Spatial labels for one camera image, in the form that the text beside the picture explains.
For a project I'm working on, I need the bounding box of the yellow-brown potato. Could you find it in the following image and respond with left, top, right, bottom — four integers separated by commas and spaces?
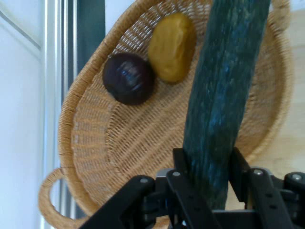
147, 12, 197, 84

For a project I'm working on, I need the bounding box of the woven wicker basket with handles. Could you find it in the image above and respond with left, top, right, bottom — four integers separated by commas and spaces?
38, 0, 294, 229

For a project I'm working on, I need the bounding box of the silver aluminium frame profile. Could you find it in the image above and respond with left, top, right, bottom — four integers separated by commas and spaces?
41, 0, 78, 229

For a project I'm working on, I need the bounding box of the dark green cucumber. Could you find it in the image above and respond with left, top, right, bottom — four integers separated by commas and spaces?
182, 0, 272, 212

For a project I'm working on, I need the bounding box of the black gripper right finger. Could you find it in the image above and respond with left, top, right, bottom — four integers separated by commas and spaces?
228, 146, 305, 229

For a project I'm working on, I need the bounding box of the dark purple round onion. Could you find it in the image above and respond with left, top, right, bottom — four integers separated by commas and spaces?
102, 52, 157, 106

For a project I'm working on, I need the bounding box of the dark green vertical post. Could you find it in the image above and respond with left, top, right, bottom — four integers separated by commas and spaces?
76, 0, 106, 74

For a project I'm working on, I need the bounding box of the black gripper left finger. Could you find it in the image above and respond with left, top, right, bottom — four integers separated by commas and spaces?
78, 147, 224, 229

